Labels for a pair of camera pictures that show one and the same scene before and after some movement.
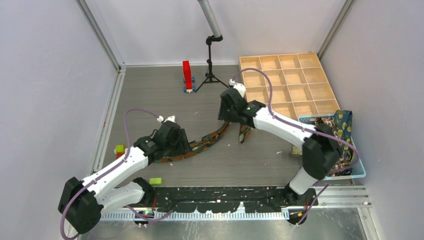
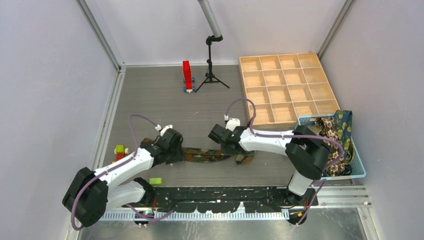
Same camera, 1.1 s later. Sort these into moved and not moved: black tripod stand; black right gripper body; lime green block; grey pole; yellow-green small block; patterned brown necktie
Moved: black right gripper body; patterned brown necktie
Not moved: black tripod stand; lime green block; grey pole; yellow-green small block
